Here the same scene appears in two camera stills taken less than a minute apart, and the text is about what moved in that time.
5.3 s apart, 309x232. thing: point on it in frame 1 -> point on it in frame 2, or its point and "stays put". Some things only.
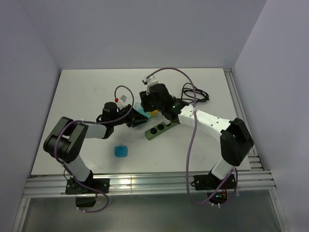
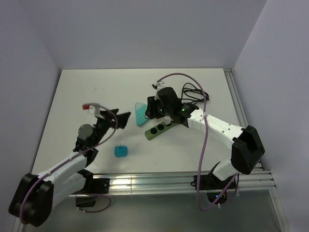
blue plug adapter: (120, 151) stays put
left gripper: (135, 119) -> (107, 116)
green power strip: (157, 129) stays put
